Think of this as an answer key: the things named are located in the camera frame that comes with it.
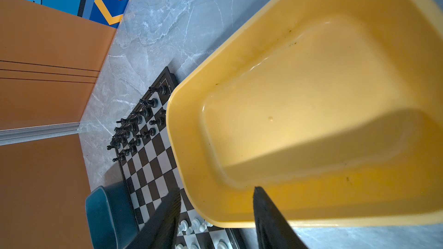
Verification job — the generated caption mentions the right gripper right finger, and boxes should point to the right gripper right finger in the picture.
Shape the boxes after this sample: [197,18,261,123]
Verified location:
[253,186,308,249]

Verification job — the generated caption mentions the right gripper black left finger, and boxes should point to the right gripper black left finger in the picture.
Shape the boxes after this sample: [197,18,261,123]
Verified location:
[127,188,181,249]

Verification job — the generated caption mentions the white chess pieces row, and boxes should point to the white chess pieces row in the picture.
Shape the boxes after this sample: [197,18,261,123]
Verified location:
[174,217,233,249]

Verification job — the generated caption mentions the black chess pieces on board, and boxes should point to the black chess pieces on board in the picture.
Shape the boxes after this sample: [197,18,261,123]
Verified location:
[107,84,170,163]

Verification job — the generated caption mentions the teal plastic tray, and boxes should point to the teal plastic tray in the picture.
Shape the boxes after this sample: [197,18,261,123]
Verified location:
[85,181,138,249]

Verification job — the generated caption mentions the black white chessboard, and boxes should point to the black white chessboard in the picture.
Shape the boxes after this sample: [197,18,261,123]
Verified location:
[117,68,246,249]

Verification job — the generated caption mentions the yellow plastic tray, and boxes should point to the yellow plastic tray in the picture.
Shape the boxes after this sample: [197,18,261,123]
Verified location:
[166,0,443,228]

